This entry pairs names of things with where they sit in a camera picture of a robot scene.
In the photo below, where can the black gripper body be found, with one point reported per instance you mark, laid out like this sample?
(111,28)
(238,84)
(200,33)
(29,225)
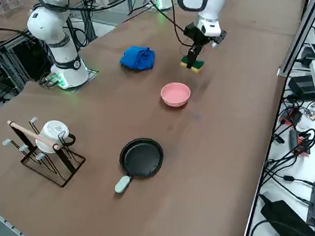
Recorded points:
(197,35)

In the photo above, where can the green and yellow sponge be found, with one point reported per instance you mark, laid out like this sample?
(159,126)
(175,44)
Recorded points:
(198,66)

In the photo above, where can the pink bowl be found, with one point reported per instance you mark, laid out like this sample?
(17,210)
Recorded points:
(175,93)

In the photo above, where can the crumpled blue cloth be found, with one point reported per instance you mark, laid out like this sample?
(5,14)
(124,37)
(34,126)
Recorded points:
(136,58)

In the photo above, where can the black power adapter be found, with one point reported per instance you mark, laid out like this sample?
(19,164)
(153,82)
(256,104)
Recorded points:
(302,87)

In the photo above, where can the small red black module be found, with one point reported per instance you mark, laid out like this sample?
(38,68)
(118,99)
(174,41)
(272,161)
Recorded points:
(291,117)
(302,147)

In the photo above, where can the slim black adapter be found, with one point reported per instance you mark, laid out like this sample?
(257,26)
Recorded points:
(293,139)

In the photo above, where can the white cup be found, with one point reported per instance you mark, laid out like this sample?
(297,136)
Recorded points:
(51,133)

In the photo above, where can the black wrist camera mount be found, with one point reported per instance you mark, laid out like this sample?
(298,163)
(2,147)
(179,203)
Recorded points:
(220,37)

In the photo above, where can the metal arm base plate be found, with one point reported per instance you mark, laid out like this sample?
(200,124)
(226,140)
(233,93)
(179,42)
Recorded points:
(93,72)

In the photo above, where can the long aluminium frame profile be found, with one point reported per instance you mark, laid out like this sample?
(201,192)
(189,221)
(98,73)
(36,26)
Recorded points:
(299,39)

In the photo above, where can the black metal frame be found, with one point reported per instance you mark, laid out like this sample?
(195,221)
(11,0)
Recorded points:
(26,55)

